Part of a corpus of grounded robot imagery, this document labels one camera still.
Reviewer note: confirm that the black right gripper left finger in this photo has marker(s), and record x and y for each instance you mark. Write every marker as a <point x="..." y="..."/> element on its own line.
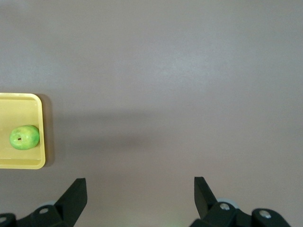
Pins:
<point x="68" y="205"/>

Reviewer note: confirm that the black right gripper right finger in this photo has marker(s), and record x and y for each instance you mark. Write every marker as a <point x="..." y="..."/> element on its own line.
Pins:
<point x="208" y="210"/>

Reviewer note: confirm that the green apple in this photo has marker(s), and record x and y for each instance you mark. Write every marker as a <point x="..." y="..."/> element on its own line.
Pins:
<point x="24" y="137"/>

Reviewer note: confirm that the yellow plastic tray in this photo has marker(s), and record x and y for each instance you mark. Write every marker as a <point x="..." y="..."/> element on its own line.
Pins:
<point x="21" y="111"/>

